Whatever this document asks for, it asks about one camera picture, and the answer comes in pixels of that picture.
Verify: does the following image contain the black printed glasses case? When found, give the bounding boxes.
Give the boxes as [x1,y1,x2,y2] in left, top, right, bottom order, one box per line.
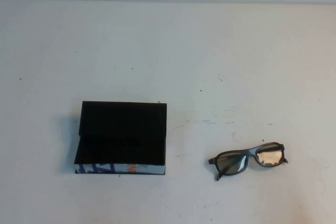
[74,100,167,175]

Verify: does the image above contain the black framed glasses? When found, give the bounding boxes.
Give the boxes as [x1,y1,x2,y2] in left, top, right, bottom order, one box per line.
[208,142,289,182]

